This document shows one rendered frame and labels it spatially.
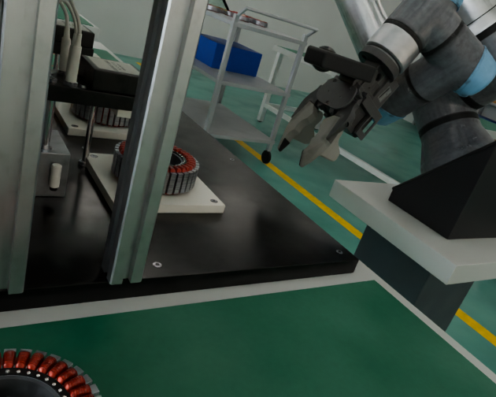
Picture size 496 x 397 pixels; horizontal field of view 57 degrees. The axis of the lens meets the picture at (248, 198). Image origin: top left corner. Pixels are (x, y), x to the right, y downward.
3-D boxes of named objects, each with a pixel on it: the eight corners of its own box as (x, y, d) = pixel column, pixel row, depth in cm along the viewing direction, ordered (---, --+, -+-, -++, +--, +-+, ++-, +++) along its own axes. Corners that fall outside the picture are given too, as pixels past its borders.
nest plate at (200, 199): (179, 165, 72) (181, 158, 72) (223, 213, 61) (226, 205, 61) (81, 160, 63) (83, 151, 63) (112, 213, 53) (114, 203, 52)
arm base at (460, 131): (448, 185, 101) (435, 144, 104) (517, 158, 90) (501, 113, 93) (408, 180, 92) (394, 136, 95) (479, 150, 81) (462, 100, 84)
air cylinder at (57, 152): (53, 169, 58) (58, 128, 56) (65, 197, 53) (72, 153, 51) (8, 167, 55) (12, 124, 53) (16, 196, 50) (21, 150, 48)
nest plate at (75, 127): (131, 114, 90) (131, 108, 89) (158, 143, 79) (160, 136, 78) (49, 103, 81) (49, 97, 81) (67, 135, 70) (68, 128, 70)
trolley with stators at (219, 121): (212, 120, 412) (244, 4, 374) (273, 168, 339) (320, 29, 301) (149, 113, 377) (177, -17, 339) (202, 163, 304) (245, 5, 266)
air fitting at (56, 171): (57, 187, 52) (61, 162, 50) (59, 191, 51) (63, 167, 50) (46, 187, 51) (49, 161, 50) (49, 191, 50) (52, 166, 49)
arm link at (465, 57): (445, 90, 85) (406, 49, 82) (504, 57, 76) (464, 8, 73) (438, 116, 80) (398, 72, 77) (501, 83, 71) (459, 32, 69)
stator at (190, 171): (175, 163, 69) (180, 140, 68) (207, 198, 61) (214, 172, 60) (100, 157, 63) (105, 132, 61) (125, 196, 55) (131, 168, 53)
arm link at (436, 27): (479, 2, 70) (445, -40, 68) (431, 57, 70) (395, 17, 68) (449, 12, 77) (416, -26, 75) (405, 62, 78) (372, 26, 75)
